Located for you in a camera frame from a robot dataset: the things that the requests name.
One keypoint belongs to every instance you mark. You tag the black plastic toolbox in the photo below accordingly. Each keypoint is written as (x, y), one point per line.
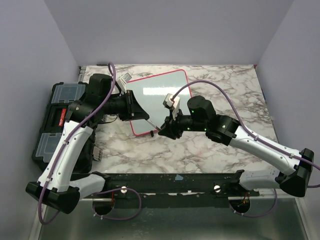
(62, 95)

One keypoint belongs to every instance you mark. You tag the white marker pen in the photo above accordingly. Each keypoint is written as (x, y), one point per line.
(153, 125)

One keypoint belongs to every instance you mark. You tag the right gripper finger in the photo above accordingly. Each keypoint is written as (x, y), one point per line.
(167, 121)
(169, 130)

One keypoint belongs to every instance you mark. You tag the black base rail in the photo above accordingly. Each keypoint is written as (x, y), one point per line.
(175, 190)

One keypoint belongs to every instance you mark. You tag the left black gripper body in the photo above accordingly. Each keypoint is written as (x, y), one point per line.
(121, 105)

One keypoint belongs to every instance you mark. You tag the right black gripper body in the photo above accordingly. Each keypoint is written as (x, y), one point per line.
(183, 121)

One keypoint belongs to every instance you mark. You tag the pink framed whiteboard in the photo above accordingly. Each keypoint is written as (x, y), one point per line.
(150, 92)

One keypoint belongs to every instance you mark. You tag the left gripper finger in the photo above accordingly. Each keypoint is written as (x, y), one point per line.
(135, 108)
(136, 118)

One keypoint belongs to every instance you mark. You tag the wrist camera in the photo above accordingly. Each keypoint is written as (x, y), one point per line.
(173, 104)
(121, 83)

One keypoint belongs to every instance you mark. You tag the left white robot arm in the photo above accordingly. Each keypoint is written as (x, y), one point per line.
(54, 187)

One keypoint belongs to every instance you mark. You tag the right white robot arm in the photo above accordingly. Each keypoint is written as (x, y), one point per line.
(291, 169)

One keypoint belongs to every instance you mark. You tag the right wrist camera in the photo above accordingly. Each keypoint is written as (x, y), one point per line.
(173, 104)

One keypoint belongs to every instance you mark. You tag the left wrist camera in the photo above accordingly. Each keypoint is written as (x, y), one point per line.
(121, 83)

